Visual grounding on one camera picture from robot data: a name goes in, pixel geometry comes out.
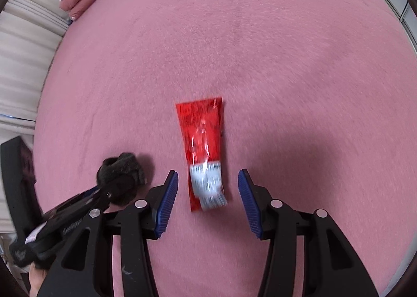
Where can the pink bed sheet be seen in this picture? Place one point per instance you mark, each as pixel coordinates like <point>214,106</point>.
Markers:
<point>319,105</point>

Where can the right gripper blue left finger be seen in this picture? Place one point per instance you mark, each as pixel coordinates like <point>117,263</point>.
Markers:
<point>164,203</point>

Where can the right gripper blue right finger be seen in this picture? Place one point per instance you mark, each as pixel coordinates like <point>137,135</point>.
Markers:
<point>248,194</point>

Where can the person left hand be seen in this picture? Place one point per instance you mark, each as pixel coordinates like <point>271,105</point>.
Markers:
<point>36,277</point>

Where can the beige window curtain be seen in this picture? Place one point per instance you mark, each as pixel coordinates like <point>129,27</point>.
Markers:
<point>31,31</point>

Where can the black fuzzy sock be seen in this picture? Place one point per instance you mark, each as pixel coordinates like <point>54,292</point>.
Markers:
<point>120,178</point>

